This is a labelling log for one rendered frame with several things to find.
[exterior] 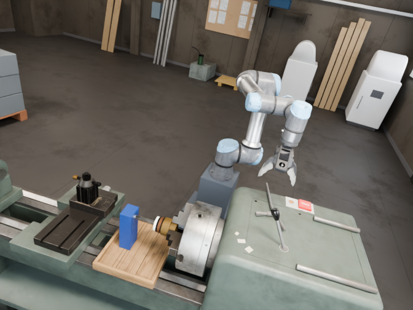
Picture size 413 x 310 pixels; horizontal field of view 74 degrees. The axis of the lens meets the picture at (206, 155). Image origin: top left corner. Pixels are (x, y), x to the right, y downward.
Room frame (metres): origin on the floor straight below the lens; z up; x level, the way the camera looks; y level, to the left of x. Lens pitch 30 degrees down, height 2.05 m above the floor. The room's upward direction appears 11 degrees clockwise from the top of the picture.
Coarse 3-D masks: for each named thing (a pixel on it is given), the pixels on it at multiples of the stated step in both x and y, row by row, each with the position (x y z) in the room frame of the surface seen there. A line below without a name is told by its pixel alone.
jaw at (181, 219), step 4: (188, 204) 0.99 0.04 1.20; (192, 204) 0.99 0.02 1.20; (188, 208) 0.98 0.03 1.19; (180, 212) 0.97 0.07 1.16; (184, 212) 0.97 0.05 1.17; (188, 212) 0.97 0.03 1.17; (176, 216) 0.97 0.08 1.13; (180, 216) 0.96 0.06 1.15; (184, 216) 0.96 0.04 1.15; (188, 216) 0.96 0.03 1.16; (172, 220) 0.95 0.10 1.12; (176, 220) 0.95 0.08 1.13; (180, 220) 0.95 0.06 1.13; (184, 220) 0.95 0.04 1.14; (180, 224) 0.94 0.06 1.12; (184, 224) 0.94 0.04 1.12
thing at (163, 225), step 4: (160, 220) 0.94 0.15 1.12; (164, 220) 0.94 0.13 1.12; (168, 220) 0.94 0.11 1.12; (156, 224) 0.92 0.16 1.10; (160, 224) 0.92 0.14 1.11; (164, 224) 0.92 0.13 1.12; (168, 224) 0.92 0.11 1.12; (172, 224) 0.93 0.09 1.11; (176, 224) 0.94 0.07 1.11; (156, 228) 0.91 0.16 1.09; (160, 228) 0.91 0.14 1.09; (164, 228) 0.91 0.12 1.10; (168, 228) 0.90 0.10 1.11; (172, 228) 0.92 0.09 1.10; (176, 228) 0.96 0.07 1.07; (160, 232) 0.90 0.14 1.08; (164, 232) 0.90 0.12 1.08
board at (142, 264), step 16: (144, 224) 1.12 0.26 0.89; (112, 240) 0.95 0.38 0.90; (144, 240) 1.01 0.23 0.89; (160, 240) 1.03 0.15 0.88; (112, 256) 0.87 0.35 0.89; (128, 256) 0.89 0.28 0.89; (144, 256) 0.91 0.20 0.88; (160, 256) 0.93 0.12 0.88; (112, 272) 0.79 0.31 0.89; (128, 272) 0.79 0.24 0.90; (144, 272) 0.82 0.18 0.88
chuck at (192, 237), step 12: (204, 204) 0.98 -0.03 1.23; (192, 216) 0.88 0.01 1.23; (204, 216) 0.89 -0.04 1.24; (192, 228) 0.83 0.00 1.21; (204, 228) 0.84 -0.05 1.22; (180, 240) 0.80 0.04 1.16; (192, 240) 0.80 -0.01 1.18; (180, 252) 0.78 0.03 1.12; (192, 252) 0.77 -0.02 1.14; (180, 264) 0.77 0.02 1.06; (192, 264) 0.76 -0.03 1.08
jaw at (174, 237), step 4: (168, 232) 0.89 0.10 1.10; (172, 232) 0.89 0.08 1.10; (176, 232) 0.90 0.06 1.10; (168, 236) 0.88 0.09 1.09; (172, 236) 0.87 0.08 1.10; (176, 236) 0.87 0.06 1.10; (180, 236) 0.88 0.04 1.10; (168, 240) 0.85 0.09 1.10; (172, 240) 0.85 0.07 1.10; (176, 240) 0.85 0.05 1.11; (168, 244) 0.85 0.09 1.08; (172, 244) 0.82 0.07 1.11; (176, 244) 0.83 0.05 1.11; (172, 248) 0.80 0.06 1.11; (176, 248) 0.80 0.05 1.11; (168, 252) 0.80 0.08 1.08; (172, 252) 0.80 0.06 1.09; (176, 252) 0.79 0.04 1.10; (176, 256) 0.79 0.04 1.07; (180, 256) 0.78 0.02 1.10; (180, 260) 0.78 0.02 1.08
